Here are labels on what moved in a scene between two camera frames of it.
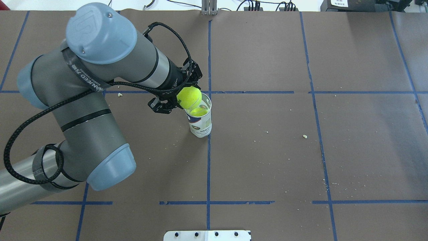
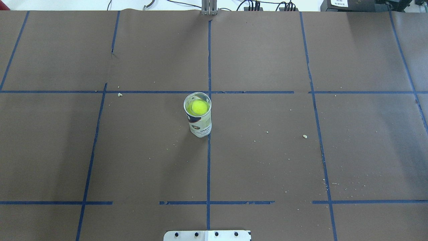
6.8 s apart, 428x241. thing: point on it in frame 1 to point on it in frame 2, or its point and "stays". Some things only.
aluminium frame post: [209, 7] stays
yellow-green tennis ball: [189, 97] to [198, 107]
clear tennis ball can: [200, 117] stays
